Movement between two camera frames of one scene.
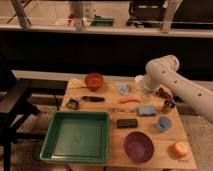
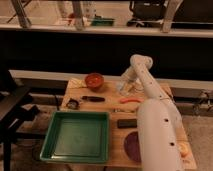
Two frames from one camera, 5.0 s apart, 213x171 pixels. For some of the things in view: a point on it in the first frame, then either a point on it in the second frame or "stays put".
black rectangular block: [127, 123] stays put
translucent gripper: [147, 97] to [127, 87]
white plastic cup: [139, 82] stays put
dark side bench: [15, 107] stays put
